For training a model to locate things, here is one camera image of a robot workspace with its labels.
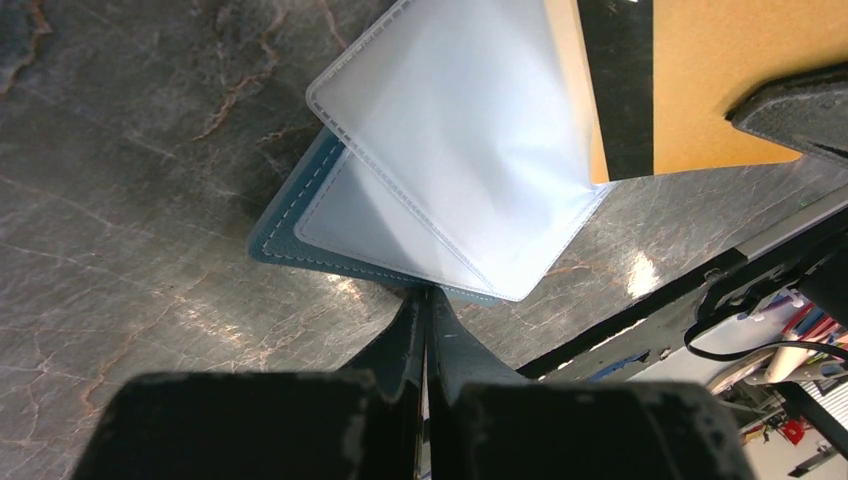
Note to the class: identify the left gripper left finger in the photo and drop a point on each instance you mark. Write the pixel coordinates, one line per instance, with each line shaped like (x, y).
(360, 421)

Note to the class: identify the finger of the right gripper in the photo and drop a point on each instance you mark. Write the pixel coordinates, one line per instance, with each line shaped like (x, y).
(804, 112)

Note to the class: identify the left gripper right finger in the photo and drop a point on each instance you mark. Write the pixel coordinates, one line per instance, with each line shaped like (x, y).
(487, 421)

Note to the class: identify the blue card holder wallet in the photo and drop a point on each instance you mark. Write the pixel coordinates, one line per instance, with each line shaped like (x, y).
(458, 147)

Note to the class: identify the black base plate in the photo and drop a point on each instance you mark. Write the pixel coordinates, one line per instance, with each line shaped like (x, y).
(731, 283)

